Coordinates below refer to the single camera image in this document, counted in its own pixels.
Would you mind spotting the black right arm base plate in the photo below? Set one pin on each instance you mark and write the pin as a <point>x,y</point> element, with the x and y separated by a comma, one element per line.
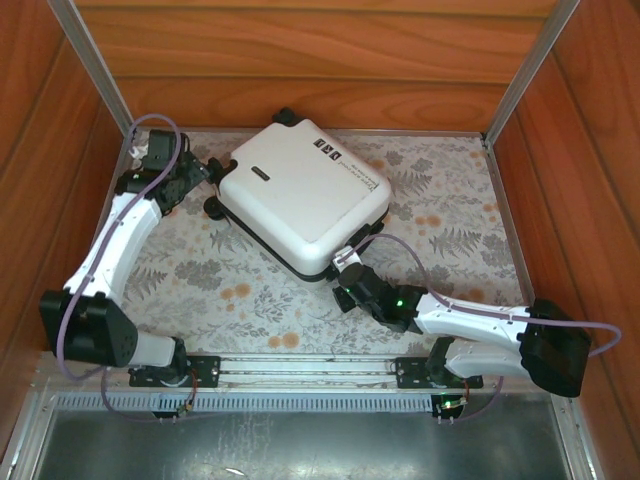
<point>410,372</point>

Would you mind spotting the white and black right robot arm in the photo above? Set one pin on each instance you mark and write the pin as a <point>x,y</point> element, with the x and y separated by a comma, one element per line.
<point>475,317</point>

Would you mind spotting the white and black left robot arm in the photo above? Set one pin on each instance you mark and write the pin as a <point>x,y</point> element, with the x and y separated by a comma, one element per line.
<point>125,235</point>

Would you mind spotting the white suitcase with black lining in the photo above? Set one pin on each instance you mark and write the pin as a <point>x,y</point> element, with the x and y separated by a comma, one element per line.
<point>300,195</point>

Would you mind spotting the grey metal sheet panel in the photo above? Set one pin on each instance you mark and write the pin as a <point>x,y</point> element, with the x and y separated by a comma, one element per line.
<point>300,445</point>

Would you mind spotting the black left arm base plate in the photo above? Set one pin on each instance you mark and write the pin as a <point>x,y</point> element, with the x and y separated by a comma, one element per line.
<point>205,372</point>

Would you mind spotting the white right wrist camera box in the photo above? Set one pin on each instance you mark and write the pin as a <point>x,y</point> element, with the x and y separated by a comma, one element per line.
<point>346,257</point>

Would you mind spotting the aluminium mounting rail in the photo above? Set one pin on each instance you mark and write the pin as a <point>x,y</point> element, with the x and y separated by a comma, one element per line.
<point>300,367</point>

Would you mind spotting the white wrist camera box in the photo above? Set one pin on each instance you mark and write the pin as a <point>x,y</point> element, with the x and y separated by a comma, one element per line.
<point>139,151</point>
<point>346,257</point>

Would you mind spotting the floral tablecloth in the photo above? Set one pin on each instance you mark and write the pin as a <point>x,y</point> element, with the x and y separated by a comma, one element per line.
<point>440,200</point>

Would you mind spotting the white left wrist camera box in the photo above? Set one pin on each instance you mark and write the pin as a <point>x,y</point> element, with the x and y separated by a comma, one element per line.
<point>139,151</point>

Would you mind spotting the aluminium frame post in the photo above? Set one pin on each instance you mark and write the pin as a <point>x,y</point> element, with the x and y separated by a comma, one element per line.
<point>530,70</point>
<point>95,65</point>

